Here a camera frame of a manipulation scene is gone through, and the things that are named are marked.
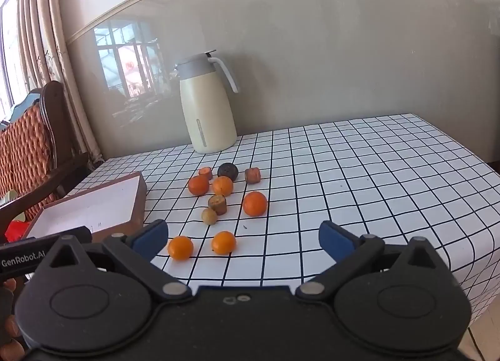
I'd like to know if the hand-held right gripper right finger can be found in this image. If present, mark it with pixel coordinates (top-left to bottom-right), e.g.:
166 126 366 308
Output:
296 220 462 303

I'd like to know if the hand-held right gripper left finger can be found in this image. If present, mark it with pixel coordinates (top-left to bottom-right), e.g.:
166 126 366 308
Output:
37 219 193 301

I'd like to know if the orange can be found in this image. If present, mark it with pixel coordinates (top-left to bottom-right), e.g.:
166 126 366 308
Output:
188 175 210 196
211 231 237 256
242 191 268 217
212 176 234 197
167 236 195 261

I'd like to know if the brown box with white inside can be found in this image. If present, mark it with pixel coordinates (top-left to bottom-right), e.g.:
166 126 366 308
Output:
24 171 147 242

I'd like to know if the dark round fruit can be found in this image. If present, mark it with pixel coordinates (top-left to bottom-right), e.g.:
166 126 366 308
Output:
217 163 239 182

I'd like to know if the person's left hand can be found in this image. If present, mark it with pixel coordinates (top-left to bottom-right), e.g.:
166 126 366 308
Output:
0 278 26 359

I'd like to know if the red item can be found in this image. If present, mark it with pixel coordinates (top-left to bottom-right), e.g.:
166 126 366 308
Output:
5 218 32 242

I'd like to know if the checked tablecloth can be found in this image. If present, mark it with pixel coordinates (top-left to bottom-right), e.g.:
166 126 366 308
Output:
64 113 500 330

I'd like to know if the orange quilted chair cushion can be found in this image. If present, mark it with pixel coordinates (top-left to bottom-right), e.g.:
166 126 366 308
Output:
0 103 53 198

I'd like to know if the dark wooden chair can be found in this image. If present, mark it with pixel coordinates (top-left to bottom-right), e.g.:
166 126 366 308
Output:
0 80 92 225

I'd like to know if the cream thermos jug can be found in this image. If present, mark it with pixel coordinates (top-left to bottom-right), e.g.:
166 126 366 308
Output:
174 49 240 154

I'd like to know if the window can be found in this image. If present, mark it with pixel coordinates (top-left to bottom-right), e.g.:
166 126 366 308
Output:
0 0 24 119

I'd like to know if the beige curtain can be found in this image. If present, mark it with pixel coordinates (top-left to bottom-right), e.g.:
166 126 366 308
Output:
0 0 106 162

